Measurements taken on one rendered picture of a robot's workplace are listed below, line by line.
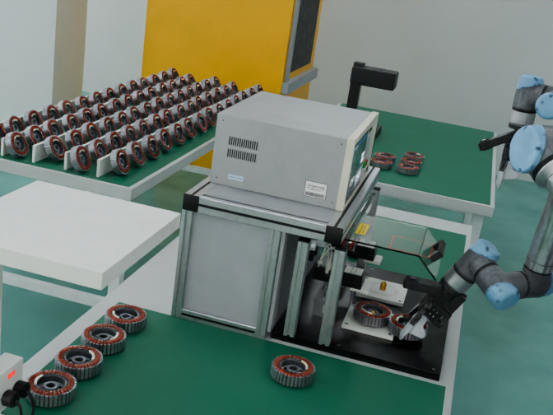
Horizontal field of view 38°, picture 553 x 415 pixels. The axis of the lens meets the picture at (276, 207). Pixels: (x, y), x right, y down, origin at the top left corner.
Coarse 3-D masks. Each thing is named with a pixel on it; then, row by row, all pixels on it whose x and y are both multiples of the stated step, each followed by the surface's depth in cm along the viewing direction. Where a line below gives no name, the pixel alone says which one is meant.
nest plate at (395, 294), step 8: (368, 280) 262; (376, 280) 263; (376, 288) 256; (392, 288) 258; (400, 288) 259; (360, 296) 251; (368, 296) 250; (376, 296) 250; (384, 296) 251; (392, 296) 252; (400, 296) 253; (392, 304) 249; (400, 304) 248
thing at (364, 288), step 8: (328, 272) 233; (344, 272) 229; (352, 272) 230; (360, 272) 231; (320, 280) 231; (328, 280) 230; (344, 280) 230; (352, 280) 229; (360, 280) 228; (352, 288) 230; (360, 288) 229; (368, 288) 231
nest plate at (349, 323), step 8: (352, 312) 237; (344, 320) 231; (352, 320) 232; (344, 328) 229; (352, 328) 228; (360, 328) 228; (368, 328) 229; (376, 328) 230; (384, 328) 230; (376, 336) 227; (384, 336) 226; (392, 336) 226
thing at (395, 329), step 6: (390, 318) 229; (396, 318) 230; (402, 318) 231; (408, 318) 231; (390, 324) 227; (396, 324) 225; (402, 324) 228; (426, 324) 229; (390, 330) 227; (396, 330) 225; (426, 330) 226; (396, 336) 225; (408, 336) 224; (414, 336) 224
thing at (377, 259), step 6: (354, 246) 256; (360, 246) 251; (366, 246) 251; (372, 246) 252; (348, 252) 252; (354, 252) 252; (360, 252) 252; (366, 252) 251; (372, 252) 251; (360, 258) 252; (366, 258) 251; (372, 258) 251; (378, 258) 254; (378, 264) 251
